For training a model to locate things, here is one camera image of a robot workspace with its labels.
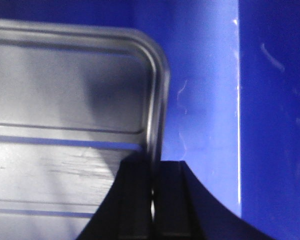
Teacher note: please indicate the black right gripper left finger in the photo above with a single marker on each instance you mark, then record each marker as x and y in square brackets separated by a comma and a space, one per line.
[125, 212]

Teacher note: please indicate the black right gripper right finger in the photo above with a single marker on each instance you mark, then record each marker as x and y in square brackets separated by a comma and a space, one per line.
[186, 210]

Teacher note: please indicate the small silver ribbed tray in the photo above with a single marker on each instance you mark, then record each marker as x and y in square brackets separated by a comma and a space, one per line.
[75, 101]

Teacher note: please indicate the blue plastic box right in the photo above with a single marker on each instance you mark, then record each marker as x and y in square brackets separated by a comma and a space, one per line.
[233, 101]

